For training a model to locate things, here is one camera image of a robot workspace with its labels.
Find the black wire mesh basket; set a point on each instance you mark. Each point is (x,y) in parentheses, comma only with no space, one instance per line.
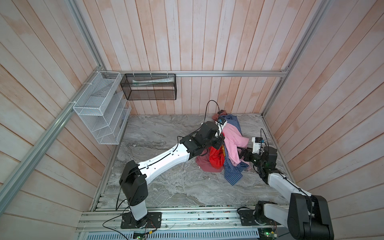
(140,87)

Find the pink cloth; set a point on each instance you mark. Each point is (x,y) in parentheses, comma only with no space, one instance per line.
(233,140)

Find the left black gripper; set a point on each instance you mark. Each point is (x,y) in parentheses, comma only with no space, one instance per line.
(219,139)

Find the aluminium frame rail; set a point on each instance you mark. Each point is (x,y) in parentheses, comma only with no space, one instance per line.
(219,73)
(28,164)

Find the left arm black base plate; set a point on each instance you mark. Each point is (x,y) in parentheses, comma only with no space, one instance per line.
(151,220)

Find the aluminium frame rail left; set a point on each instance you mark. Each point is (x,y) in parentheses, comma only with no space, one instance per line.
(28,164)

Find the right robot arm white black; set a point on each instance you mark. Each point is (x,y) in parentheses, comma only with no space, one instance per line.
(308,216)

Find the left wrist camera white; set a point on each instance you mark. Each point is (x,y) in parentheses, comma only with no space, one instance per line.
(221,122)

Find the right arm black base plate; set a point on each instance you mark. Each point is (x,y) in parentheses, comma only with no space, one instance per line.
(248,217)

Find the dusty red cloth at wall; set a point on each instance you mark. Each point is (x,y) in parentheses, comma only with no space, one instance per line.
(216,116)

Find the aluminium mounting rail front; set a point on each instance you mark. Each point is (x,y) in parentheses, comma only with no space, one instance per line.
(183,218)

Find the aluminium frame rail back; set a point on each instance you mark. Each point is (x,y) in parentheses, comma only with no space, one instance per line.
(219,73)

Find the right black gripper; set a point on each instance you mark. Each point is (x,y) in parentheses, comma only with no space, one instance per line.
(248,152)

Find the white slotted cable duct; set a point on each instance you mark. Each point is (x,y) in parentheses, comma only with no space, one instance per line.
(209,234)

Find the maroon cloth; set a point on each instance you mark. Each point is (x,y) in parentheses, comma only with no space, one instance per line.
(205,165)

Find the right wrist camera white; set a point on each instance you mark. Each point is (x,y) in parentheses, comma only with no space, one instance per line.
(257,145)

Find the blue checkered cloth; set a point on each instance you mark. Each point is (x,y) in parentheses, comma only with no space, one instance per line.
(233,174)

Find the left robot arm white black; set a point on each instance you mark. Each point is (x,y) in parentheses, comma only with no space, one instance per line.
(136,177)

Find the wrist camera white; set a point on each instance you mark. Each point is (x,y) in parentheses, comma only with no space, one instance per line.
(257,145)
(221,122)

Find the white wire mesh shelf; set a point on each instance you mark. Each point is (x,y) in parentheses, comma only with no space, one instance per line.
(103,109)

